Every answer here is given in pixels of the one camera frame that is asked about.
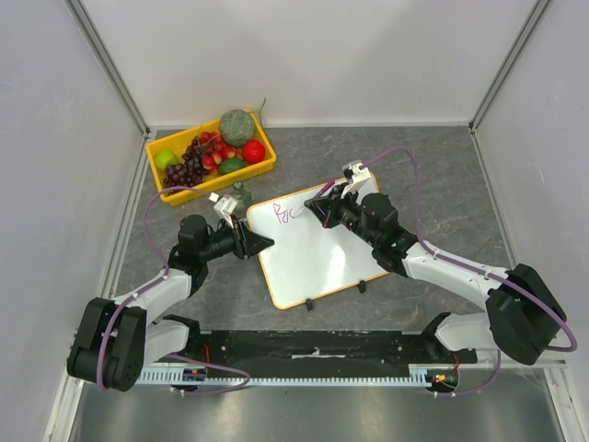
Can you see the green apple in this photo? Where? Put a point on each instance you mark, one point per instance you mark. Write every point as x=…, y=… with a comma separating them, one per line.
x=165, y=158

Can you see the yellow plastic bin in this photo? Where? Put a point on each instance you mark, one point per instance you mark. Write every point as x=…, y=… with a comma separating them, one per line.
x=178, y=142

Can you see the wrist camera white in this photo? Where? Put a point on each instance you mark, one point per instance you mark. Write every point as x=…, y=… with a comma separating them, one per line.
x=356, y=174
x=224, y=206

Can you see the purple grape bunch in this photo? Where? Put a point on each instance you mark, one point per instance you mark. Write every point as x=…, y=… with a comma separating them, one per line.
x=188, y=172

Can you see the green melon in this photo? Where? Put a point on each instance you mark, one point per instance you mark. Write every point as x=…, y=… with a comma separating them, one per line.
x=237, y=127

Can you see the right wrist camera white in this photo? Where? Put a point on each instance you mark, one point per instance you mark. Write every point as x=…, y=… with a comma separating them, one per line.
x=356, y=174

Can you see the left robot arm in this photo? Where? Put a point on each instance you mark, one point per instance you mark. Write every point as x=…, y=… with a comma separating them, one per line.
x=117, y=337

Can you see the small glass bottle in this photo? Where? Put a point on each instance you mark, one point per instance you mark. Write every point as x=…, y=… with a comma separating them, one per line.
x=243, y=196

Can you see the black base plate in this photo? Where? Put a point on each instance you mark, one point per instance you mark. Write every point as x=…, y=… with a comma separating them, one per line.
x=322, y=354

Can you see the pink marker cap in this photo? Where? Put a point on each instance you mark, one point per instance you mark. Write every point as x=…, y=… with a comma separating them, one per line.
x=326, y=187

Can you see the white marker pen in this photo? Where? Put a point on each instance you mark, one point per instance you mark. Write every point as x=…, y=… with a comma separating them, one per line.
x=299, y=211

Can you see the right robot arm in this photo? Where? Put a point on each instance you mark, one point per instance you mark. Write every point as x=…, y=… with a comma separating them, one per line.
x=518, y=314

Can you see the light blue cable duct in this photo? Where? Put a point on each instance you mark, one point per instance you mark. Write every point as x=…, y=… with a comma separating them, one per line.
x=185, y=375

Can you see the red apple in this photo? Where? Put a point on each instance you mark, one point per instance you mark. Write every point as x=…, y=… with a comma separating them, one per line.
x=253, y=152

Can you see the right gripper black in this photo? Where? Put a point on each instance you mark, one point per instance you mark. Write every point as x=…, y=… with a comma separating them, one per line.
x=331, y=211

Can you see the green mango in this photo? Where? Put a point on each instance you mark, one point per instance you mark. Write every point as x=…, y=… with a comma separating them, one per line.
x=231, y=165

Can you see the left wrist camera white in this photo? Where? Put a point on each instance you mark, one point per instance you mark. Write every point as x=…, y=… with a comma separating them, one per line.
x=224, y=206

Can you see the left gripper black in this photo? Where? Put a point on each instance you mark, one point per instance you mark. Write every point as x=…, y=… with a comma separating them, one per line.
x=248, y=243

